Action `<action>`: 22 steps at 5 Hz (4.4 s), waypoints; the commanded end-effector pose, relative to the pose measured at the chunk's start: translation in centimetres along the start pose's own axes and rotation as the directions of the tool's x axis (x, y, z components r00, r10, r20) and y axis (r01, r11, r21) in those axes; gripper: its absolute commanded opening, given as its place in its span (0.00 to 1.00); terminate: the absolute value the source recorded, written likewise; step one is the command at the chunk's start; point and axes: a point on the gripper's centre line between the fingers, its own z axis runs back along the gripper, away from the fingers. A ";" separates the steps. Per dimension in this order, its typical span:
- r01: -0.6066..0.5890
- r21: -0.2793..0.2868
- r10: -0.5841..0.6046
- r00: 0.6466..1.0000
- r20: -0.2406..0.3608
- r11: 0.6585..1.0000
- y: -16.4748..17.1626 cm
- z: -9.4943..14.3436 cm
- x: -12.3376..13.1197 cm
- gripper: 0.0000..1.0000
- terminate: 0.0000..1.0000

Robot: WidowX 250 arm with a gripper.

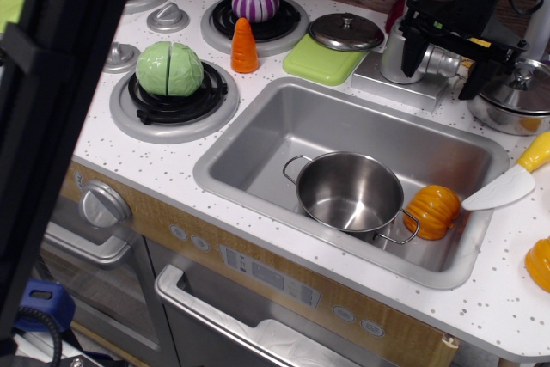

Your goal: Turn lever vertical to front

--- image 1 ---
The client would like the steel pot with lid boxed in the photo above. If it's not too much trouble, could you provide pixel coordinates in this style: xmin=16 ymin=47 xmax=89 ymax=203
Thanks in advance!
xmin=467 ymin=58 xmax=549 ymax=136

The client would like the white yellow toy knife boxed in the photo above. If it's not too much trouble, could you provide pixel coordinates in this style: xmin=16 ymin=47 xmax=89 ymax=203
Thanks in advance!
xmin=461 ymin=132 xmax=549 ymax=211

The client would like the dishwasher door handle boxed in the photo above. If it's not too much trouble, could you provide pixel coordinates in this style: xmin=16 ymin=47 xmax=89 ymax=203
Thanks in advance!
xmin=155 ymin=265 xmax=355 ymax=366

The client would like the silver stove knob middle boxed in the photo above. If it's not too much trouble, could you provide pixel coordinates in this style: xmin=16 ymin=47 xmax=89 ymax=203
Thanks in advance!
xmin=146 ymin=3 xmax=190 ymax=34

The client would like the oven door handle left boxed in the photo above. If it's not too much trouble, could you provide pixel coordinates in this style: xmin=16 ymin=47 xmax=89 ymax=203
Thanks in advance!
xmin=44 ymin=223 xmax=131 ymax=270

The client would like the grey toy sink basin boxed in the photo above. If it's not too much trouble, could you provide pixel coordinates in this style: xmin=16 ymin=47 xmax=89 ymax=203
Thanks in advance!
xmin=193 ymin=77 xmax=509 ymax=290

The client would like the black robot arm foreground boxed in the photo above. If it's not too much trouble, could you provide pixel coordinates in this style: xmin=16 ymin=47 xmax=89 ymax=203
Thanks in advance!
xmin=1 ymin=0 xmax=126 ymax=339

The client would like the silver toy faucet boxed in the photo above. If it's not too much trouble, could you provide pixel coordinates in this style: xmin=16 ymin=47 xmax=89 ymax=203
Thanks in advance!
xmin=351 ymin=17 xmax=450 ymax=112

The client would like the silver stove knob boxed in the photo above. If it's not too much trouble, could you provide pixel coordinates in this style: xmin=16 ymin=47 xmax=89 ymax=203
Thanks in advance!
xmin=103 ymin=42 xmax=141 ymax=74
xmin=146 ymin=3 xmax=190 ymax=34

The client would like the yellow toy pepper piece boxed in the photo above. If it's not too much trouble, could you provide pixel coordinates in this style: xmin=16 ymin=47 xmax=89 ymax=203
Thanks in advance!
xmin=524 ymin=238 xmax=550 ymax=292

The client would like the front stove burner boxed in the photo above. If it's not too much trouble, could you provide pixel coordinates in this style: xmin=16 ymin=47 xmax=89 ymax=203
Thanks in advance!
xmin=109 ymin=61 xmax=240 ymax=144

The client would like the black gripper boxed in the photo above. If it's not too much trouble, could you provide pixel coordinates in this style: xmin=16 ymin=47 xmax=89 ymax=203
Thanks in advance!
xmin=401 ymin=0 xmax=528 ymax=101

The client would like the silver faucet lever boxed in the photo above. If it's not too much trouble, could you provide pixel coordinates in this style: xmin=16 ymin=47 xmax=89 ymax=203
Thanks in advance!
xmin=420 ymin=44 xmax=461 ymax=78

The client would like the green toy cabbage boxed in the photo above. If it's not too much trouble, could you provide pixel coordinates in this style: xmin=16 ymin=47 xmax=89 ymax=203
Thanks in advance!
xmin=135 ymin=41 xmax=205 ymax=97

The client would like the silver oven dial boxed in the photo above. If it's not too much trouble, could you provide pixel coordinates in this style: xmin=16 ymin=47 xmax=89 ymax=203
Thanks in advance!
xmin=78 ymin=180 xmax=131 ymax=229

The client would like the green cutting board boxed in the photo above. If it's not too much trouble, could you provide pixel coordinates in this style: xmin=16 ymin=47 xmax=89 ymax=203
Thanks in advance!
xmin=283 ymin=34 xmax=367 ymax=86

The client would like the black braided cable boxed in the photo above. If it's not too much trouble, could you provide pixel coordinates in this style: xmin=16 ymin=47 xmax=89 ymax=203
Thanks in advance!
xmin=16 ymin=305 xmax=64 ymax=367

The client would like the green plate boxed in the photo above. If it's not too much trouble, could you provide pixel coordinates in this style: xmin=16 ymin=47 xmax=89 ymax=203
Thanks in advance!
xmin=0 ymin=0 xmax=25 ymax=34

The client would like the steel pot in sink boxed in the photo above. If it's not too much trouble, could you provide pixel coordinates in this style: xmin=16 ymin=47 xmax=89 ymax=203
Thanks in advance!
xmin=282 ymin=151 xmax=419 ymax=245

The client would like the silver stove knob lower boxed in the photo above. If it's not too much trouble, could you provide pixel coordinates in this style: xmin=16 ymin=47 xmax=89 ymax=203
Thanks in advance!
xmin=103 ymin=42 xmax=141 ymax=74

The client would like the small steel pot lid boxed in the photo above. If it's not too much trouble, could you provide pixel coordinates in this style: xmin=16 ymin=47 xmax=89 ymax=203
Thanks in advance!
xmin=309 ymin=13 xmax=385 ymax=52

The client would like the orange toy pumpkin half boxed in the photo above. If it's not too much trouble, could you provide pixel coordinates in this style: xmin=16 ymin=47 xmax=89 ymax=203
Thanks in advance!
xmin=403 ymin=185 xmax=461 ymax=241

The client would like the rear right stove burner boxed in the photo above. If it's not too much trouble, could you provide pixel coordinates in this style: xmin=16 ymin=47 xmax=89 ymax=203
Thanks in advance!
xmin=200 ymin=0 xmax=309 ymax=58

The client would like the purple toy onion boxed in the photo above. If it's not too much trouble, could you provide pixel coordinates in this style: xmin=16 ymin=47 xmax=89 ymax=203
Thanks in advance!
xmin=231 ymin=0 xmax=280 ymax=23

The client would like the blue clamp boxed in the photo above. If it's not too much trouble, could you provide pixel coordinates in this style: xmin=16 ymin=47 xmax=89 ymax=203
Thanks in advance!
xmin=14 ymin=278 xmax=76 ymax=332

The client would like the orange toy carrot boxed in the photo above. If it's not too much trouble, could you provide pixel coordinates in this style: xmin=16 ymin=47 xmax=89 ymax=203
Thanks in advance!
xmin=230 ymin=17 xmax=260 ymax=73

